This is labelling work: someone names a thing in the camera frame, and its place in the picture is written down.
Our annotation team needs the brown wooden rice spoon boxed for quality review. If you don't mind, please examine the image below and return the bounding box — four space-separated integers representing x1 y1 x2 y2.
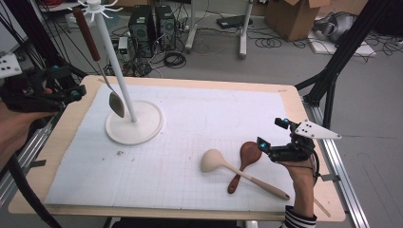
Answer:
226 141 263 195

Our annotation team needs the light wooden spoon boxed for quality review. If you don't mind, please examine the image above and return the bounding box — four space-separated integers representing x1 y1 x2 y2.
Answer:
200 148 291 201

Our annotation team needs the black flat device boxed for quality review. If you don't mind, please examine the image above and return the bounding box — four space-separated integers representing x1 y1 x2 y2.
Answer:
216 14 254 30

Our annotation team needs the aluminium rail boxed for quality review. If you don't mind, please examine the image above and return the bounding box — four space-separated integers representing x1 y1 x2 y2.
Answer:
303 101 370 228
0 110 61 208

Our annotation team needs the black metal frame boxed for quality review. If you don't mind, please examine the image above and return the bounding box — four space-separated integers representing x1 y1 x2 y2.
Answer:
294 0 393 139
0 0 88 174

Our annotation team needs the white power adapter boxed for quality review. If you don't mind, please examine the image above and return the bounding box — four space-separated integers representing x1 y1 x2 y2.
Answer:
117 36 129 55

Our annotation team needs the white stand leg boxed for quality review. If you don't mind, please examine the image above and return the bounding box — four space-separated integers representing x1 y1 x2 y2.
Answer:
184 0 199 54
239 0 255 61

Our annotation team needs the white foam board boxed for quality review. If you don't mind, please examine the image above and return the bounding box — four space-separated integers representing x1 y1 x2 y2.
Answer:
307 31 377 58

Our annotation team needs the white utensil rack stand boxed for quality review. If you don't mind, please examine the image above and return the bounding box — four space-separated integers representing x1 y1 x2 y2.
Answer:
77 0 164 146

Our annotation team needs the black computer tower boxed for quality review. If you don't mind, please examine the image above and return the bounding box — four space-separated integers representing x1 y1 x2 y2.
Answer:
127 4 157 59
154 4 177 51

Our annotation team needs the brown cardboard box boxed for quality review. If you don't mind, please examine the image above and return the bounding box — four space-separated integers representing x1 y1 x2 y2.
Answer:
264 0 332 42

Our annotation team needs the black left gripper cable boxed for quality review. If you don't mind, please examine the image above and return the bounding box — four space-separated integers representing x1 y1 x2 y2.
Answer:
5 153 64 228

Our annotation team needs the grey white appliance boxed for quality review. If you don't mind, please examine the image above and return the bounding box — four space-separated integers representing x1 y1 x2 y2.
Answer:
312 11 357 44

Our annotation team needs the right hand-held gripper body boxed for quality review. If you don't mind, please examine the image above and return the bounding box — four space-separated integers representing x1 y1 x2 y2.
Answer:
268 119 343 163

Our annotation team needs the grey cabinet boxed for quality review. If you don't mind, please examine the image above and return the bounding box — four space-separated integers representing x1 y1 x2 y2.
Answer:
0 0 29 61

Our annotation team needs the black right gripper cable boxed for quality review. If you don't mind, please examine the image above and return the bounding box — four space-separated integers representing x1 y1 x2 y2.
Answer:
311 151 321 187

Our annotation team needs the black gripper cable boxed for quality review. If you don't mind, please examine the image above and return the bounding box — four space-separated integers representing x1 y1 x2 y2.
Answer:
311 151 321 187
5 153 64 228

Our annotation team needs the person's right hand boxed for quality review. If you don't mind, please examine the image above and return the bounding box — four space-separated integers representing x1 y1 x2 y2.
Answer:
279 158 317 199

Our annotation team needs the white grid mat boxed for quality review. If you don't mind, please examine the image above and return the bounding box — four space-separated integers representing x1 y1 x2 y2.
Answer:
44 83 300 213

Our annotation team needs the coiled black cable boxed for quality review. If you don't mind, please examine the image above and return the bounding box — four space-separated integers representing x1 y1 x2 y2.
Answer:
163 51 187 69

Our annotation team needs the metal ladle with brown handle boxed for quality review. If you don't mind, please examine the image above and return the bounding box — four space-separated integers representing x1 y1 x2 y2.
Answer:
71 6 126 119

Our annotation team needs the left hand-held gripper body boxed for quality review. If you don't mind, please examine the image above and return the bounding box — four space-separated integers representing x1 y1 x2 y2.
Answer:
0 51 66 114

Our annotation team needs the white box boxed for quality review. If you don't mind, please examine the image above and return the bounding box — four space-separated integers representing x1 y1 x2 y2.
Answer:
65 12 96 30

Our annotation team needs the person's left hand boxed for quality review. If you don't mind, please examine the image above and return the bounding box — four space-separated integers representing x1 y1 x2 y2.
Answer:
0 101 58 153

